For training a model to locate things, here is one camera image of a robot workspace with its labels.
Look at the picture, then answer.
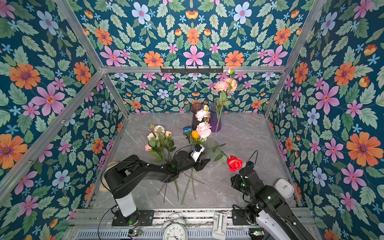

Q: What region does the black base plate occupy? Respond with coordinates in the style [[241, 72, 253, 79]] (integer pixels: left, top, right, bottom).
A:
[[112, 210, 155, 227], [232, 209, 256, 226]]

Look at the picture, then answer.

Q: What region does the white clamp bracket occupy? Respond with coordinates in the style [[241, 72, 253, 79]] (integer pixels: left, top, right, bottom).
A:
[[212, 212, 228, 240]]

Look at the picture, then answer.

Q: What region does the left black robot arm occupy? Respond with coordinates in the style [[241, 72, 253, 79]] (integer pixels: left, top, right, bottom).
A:
[[104, 150, 211, 224]]

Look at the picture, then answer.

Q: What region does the dark maroon glass vase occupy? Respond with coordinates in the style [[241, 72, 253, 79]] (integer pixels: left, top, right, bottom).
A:
[[191, 103, 204, 131]]

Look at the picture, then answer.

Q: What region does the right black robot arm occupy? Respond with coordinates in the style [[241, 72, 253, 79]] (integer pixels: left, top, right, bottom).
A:
[[231, 161, 313, 240]]

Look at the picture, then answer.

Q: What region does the purple glass vase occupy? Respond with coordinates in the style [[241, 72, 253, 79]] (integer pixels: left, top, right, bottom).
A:
[[209, 103, 222, 133]]

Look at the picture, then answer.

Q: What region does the pink bud flower stem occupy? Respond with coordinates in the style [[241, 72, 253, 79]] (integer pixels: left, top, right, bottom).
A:
[[215, 67, 238, 136]]

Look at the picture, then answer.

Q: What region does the cream rose flower bunch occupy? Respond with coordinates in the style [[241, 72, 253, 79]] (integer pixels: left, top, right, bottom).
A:
[[144, 124, 181, 204]]

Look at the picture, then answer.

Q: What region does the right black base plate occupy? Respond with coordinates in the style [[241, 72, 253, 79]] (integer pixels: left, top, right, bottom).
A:
[[232, 209, 256, 226]]

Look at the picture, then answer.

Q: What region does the white alarm clock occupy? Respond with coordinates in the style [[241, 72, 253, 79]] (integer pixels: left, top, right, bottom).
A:
[[162, 218, 188, 240]]

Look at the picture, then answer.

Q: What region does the orange rose flower stem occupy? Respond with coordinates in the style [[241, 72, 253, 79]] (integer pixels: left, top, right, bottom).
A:
[[181, 130, 200, 205]]

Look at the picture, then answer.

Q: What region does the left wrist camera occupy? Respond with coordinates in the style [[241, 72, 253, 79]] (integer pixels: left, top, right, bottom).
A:
[[190, 145, 205, 162]]

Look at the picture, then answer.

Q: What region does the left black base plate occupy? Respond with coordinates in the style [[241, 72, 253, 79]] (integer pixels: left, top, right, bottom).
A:
[[112, 210, 155, 227]]

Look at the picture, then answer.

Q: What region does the blue rose flower stem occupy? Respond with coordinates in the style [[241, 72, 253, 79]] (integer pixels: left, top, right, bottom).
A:
[[183, 126, 192, 135]]

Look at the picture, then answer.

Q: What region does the clear ribbed glass vase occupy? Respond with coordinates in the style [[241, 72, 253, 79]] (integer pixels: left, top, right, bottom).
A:
[[206, 145, 221, 168]]

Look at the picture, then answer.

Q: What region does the black hook rail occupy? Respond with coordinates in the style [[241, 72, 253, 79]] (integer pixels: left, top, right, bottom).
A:
[[160, 66, 225, 74]]

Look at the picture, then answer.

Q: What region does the pink carnation flower stem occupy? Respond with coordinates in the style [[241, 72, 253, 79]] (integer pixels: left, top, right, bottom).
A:
[[196, 105, 212, 140]]

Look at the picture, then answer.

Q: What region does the red rose flower stem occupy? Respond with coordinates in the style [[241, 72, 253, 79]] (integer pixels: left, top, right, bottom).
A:
[[212, 144, 244, 172]]

